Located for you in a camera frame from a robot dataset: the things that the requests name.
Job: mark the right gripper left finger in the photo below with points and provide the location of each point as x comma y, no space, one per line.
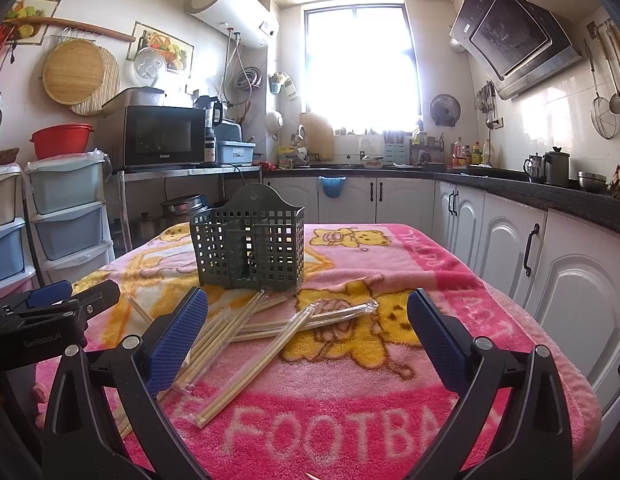
81,439

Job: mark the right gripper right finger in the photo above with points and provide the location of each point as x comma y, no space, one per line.
534,438

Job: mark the chopsticks pair long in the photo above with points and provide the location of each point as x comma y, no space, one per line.
253,369

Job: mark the chopsticks pair crossing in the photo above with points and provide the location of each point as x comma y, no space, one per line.
255,331

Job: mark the dark green utensil basket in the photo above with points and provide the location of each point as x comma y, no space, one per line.
254,241

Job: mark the plastic drawer cabinet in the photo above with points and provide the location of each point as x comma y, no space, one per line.
68,214

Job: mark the steel shelf rack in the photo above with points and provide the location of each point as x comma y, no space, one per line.
123,178

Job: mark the steel stock pot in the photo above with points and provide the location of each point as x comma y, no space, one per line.
181,209

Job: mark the red plastic basin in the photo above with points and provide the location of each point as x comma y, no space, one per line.
59,140

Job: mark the pink cartoon bear blanket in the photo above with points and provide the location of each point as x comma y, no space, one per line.
355,400

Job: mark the black microwave oven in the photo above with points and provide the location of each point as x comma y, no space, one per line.
140,136

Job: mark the blue plastic dish box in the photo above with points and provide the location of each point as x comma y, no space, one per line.
235,153

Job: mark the round bamboo tray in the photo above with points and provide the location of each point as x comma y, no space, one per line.
72,72

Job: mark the black blender jug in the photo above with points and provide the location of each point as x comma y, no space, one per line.
213,107

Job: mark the blue hanging trash bin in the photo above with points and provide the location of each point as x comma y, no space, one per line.
332,187

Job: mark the wooden cutting board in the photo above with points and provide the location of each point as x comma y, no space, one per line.
319,136

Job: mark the white cylindrical water heater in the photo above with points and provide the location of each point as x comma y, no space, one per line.
256,26

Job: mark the black range hood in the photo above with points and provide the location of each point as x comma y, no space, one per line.
517,43

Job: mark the hanging wire skimmer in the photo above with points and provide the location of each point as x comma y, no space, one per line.
602,118

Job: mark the small wall fan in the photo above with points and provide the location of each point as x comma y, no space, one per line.
445,110

